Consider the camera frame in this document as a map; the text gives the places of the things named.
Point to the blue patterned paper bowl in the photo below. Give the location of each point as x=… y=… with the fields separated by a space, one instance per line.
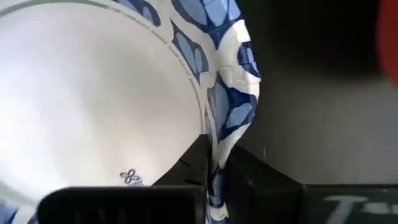
x=93 y=93

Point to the pink ribbed bowl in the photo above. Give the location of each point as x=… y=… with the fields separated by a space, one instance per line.
x=388 y=37

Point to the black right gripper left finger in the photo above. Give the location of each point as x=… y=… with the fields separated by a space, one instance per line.
x=124 y=205

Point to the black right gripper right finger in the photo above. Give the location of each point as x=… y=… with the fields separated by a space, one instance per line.
x=267 y=199

